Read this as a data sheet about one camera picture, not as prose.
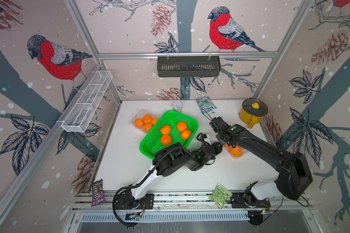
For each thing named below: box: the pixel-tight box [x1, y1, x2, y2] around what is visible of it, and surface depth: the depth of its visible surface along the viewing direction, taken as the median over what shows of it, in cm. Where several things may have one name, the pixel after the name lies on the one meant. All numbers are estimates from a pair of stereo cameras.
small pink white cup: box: [173, 101, 183, 113], surface depth 113 cm
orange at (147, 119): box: [142, 114, 153, 124], surface depth 105 cm
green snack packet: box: [208, 182, 233, 210], surface depth 76 cm
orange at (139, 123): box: [134, 118, 145, 129], surface depth 103 cm
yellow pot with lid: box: [238, 98, 268, 129], surface depth 100 cm
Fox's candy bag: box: [195, 96, 218, 114], surface depth 116 cm
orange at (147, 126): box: [143, 122, 154, 134], surface depth 97 cm
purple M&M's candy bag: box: [90, 178, 105, 207], surface depth 77 cm
